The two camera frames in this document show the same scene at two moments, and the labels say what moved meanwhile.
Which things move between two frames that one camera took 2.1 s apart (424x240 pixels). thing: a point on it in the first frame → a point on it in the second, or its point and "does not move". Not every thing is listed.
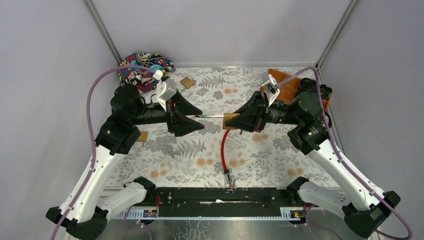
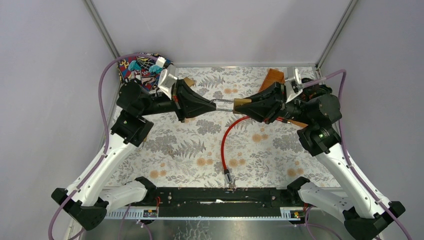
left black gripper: [171, 116] → [178, 100]
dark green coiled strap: [325, 91] does not move
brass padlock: [187, 83] does not move
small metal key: [169, 151] does not move
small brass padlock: [227, 116] → [236, 101]
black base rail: [224, 201] does not move
